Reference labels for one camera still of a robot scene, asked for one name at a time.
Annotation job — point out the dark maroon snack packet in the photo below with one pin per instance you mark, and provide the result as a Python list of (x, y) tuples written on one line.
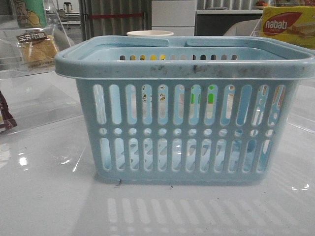
[(6, 118)]

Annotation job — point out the packaged bread slice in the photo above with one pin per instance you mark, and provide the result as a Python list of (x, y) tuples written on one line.
[(38, 49)]

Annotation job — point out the light blue plastic basket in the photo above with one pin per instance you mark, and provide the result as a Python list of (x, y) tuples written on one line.
[(185, 109)]

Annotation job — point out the yellow nabati wafer box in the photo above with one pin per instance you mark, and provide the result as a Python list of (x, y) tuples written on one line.
[(293, 24)]

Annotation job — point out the clear acrylic shelf left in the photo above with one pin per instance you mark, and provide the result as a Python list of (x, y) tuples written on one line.
[(34, 96)]

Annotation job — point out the white paper cup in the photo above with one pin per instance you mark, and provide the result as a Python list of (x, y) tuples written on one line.
[(149, 33)]

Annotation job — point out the green yellow cartoon carton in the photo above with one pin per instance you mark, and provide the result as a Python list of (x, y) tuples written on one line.
[(30, 13)]

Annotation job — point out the white cabinet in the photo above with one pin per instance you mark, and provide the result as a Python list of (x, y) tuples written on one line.
[(177, 16)]

